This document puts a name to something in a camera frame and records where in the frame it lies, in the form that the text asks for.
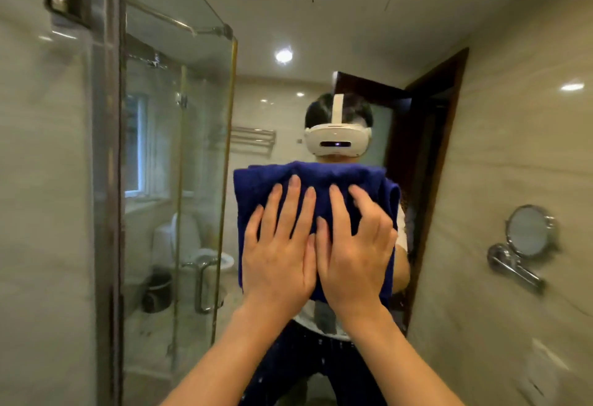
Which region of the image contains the silver framed wall mirror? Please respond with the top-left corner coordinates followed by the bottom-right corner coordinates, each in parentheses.
top-left (90, 0), bottom-right (593, 406)

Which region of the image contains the person's right hand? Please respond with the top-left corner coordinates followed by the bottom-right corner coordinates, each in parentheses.
top-left (314, 183), bottom-right (399, 326)

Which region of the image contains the blue microfibre cloth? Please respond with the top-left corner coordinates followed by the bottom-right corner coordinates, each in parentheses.
top-left (233, 161), bottom-right (402, 309)

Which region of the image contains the person's left hand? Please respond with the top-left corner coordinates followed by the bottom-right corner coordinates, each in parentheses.
top-left (242, 174), bottom-right (319, 321)

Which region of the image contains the person's right forearm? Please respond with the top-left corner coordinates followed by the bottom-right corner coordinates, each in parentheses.
top-left (342, 303), bottom-right (466, 406)

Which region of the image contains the person's left forearm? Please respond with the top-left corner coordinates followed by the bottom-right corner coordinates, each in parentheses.
top-left (159, 299), bottom-right (297, 406)

